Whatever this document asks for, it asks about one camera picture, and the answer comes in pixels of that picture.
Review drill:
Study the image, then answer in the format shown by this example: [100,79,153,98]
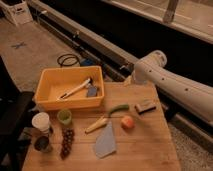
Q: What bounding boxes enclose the orange peach fruit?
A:
[121,116,134,129]

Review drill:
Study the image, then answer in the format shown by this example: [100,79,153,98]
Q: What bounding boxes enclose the dark round can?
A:
[34,136,52,153]

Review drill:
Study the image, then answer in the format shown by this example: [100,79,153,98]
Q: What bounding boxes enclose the grey-blue cloth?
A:
[93,121,116,158]

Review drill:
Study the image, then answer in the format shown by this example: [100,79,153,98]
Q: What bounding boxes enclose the black coiled cable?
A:
[56,53,82,68]

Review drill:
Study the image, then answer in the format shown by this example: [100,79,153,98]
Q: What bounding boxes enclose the white paper cup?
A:
[31,112,50,133]

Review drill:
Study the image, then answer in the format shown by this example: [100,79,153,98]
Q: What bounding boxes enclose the bunch of dark grapes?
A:
[60,128,74,160]

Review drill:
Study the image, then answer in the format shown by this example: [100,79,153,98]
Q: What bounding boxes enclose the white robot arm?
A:
[125,50,213,127]

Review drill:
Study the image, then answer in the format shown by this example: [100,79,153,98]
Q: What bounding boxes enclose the white brush in tray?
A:
[58,78,92,100]

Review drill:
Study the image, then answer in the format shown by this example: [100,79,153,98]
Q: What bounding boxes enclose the yellow plastic tray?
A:
[34,66,105,111]

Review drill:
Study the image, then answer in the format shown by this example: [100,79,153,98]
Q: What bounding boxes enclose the green plastic cup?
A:
[57,109,72,125]

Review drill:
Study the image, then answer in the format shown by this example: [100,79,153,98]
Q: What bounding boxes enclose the small blue-grey block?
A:
[87,85,98,97]

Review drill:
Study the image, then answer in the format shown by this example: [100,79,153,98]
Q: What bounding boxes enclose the blue object on floor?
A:
[80,59,94,66]

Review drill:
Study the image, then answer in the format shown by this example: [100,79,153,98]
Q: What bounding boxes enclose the black side furniture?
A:
[0,56,35,171]

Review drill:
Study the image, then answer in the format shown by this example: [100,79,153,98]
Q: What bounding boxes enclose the white storage crate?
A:
[0,0,33,26]

